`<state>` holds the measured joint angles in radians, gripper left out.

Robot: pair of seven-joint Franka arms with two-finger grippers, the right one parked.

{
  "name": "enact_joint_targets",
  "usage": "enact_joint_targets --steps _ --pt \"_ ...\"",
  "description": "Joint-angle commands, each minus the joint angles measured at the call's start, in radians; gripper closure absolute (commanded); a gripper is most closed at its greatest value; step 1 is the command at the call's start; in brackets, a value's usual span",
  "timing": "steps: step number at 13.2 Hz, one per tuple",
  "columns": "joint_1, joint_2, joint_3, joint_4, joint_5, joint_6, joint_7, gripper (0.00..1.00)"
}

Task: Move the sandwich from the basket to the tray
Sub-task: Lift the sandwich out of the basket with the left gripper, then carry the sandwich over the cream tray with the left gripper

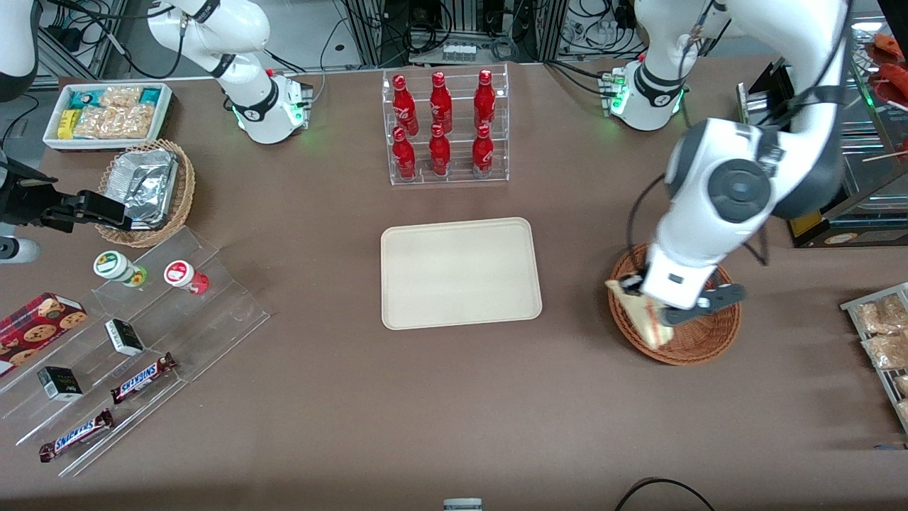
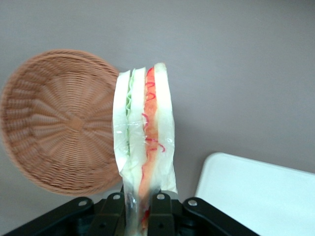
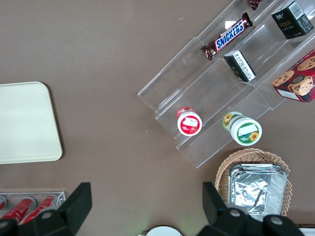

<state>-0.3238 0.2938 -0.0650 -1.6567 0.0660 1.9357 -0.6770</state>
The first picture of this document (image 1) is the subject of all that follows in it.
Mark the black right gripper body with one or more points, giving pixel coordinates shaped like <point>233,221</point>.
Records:
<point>27,202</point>

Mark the triangular sandwich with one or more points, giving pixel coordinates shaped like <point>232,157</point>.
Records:
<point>649,323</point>

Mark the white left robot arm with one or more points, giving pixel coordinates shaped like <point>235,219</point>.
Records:
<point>738,188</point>

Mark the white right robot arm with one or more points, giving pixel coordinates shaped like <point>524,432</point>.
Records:
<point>262,106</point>

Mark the round brown wicker basket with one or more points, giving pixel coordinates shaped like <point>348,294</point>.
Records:
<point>702,344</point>

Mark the light wicker basket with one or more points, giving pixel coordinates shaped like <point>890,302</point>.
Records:
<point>186,191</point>

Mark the beige rectangular tray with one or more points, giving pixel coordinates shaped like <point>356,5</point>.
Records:
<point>461,273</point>

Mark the tray of packaged snacks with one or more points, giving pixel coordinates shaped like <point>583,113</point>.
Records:
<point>851,306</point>

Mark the aluminium foil container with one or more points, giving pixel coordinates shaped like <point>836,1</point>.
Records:
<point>145,184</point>

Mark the green lid cup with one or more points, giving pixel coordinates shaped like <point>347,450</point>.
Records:
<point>113,266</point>

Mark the white rectangular snack bin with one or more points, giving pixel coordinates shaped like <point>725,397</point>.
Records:
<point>53,138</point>

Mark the yellow snack packet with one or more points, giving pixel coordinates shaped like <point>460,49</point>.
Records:
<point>67,124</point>

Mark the large clear cracker packet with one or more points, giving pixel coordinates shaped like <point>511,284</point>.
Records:
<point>117,122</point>

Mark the red lid cup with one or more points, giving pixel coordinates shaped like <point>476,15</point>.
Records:
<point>181,275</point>

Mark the teal snack packet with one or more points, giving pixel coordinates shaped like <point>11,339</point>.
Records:
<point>83,99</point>

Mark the small clear cracker packet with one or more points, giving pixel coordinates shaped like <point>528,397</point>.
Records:
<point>120,96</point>

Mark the red tartan cookie box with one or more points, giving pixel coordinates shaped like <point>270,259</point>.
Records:
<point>39,330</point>

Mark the small black box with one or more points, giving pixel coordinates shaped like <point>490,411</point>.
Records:
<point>124,337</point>
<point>60,383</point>

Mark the clear acrylic stepped display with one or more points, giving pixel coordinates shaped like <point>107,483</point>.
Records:
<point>213,312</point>

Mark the Snickers chocolate bar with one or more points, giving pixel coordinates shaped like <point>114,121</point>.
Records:
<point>76,434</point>
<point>142,378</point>

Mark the red cola bottle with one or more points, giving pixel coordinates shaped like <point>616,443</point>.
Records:
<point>484,101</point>
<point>440,152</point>
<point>403,156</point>
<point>440,103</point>
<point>405,106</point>
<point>482,152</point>

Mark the clear acrylic bottle rack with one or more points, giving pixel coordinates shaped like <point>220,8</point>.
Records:
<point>457,170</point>

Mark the clear bagged pastry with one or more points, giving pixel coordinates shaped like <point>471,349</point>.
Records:
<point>883,316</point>
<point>890,351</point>

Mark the black food warmer cabinet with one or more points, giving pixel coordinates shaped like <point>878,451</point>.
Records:
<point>872,181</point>

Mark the small grey device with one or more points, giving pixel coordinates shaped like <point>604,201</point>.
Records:
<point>462,504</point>

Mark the white power strip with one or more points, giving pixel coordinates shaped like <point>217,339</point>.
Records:
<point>459,52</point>

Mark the red fried food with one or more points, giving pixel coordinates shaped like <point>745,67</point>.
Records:
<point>892,78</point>

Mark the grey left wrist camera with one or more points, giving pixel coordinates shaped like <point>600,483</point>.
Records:
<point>716,298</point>

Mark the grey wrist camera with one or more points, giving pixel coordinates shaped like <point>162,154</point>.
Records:
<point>716,298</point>
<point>18,250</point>

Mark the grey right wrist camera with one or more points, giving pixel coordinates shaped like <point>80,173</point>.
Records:
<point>18,250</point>

